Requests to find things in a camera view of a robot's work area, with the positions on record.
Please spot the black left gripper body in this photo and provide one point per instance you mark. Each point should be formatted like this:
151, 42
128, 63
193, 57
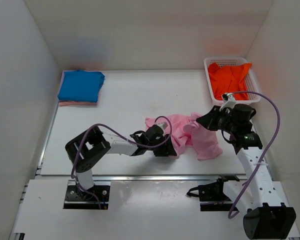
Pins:
161, 139

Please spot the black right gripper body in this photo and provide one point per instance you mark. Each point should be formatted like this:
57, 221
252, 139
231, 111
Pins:
221, 121

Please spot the pink t shirt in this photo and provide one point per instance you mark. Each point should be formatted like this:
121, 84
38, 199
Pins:
187, 133

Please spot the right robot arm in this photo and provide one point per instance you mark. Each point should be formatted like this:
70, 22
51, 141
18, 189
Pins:
265, 214

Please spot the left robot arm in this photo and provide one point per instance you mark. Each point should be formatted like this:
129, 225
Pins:
88, 148

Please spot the orange t shirt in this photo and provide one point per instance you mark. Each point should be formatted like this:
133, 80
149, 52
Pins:
227, 79

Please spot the folded blue t shirt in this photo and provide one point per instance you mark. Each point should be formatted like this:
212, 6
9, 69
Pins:
81, 86

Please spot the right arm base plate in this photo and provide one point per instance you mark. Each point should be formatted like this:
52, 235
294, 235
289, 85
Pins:
211, 195

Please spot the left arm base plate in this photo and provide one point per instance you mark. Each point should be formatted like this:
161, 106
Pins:
75, 199

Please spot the aluminium table rail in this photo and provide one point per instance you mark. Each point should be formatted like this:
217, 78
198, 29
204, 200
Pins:
143, 177

